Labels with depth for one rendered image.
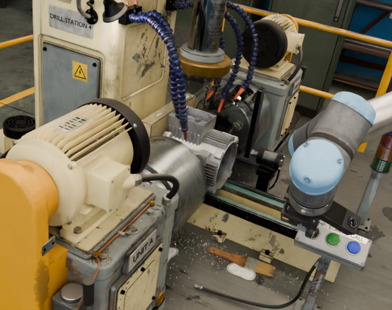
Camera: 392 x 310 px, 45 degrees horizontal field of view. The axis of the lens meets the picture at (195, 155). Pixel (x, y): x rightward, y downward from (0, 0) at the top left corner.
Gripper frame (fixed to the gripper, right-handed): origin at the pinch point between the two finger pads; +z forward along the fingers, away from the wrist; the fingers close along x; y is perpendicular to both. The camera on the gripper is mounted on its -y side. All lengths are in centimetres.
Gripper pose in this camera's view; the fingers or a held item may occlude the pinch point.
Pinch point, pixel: (313, 229)
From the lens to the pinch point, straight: 118.8
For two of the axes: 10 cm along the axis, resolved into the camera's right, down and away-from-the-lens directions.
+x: -4.3, 8.3, -3.5
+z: 1.5, 4.4, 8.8
